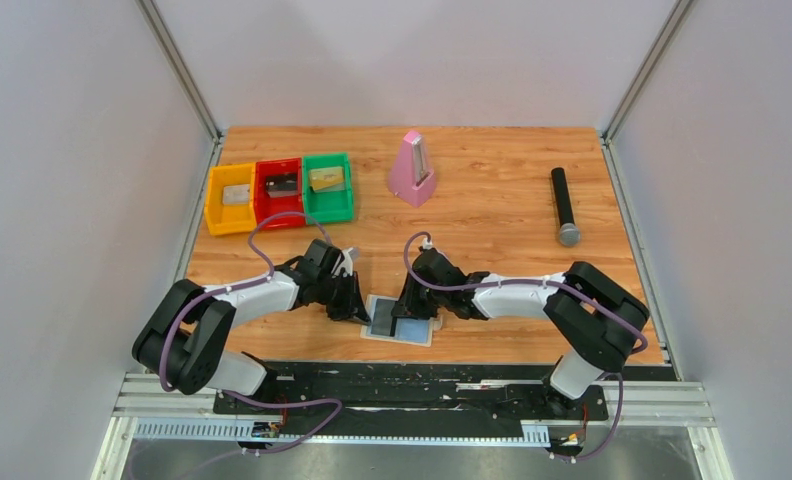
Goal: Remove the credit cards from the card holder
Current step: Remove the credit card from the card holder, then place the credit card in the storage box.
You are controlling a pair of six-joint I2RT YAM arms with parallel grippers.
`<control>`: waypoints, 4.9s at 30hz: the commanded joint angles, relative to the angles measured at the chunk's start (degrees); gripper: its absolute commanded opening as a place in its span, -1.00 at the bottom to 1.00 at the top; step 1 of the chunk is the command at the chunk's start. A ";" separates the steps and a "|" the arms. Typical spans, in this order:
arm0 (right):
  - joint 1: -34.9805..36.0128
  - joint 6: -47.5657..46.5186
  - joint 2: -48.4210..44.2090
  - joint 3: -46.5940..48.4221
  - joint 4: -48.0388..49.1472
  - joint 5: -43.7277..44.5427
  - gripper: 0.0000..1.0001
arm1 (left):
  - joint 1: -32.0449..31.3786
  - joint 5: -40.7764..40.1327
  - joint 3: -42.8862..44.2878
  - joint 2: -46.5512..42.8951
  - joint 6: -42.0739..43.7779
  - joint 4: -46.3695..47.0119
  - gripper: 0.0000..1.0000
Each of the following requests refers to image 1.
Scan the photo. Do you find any black silver microphone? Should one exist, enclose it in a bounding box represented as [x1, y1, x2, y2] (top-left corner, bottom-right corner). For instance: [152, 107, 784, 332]
[550, 167, 581, 247]

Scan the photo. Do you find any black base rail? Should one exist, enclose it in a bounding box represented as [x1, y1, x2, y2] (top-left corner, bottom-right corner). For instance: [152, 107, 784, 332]
[114, 360, 719, 446]

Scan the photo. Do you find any yellow plastic bin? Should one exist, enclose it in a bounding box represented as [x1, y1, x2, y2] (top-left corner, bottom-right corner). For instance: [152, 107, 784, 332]
[204, 163, 256, 236]

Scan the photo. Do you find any green plastic bin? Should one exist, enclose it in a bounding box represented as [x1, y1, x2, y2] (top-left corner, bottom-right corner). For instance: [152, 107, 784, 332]
[301, 152, 355, 225]

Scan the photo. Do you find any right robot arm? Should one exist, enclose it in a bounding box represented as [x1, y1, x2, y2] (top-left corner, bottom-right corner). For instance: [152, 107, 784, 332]
[392, 247, 650, 418]

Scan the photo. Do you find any silver card stack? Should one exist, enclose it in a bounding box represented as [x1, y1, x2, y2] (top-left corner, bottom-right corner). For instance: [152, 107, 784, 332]
[222, 184, 250, 206]

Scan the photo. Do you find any pink metronome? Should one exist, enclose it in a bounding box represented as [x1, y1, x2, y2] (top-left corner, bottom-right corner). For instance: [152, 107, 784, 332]
[387, 130, 437, 208]

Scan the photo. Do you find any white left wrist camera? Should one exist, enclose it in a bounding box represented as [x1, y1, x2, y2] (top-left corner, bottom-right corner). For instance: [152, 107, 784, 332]
[333, 247, 360, 277]

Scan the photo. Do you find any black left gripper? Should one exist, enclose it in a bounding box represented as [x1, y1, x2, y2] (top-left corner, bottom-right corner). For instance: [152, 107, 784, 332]
[316, 271, 372, 326]

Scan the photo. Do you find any gold card stack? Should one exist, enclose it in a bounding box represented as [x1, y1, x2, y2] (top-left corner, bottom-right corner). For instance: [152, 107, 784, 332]
[308, 166, 347, 193]

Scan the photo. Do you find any black card stack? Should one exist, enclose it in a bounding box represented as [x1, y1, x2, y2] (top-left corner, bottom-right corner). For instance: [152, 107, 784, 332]
[264, 173, 299, 198]

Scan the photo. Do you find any red plastic bin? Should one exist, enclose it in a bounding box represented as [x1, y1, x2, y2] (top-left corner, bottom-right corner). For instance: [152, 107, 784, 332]
[253, 157, 304, 224]

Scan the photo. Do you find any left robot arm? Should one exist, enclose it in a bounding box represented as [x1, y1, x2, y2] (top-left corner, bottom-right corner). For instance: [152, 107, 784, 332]
[131, 239, 370, 413]

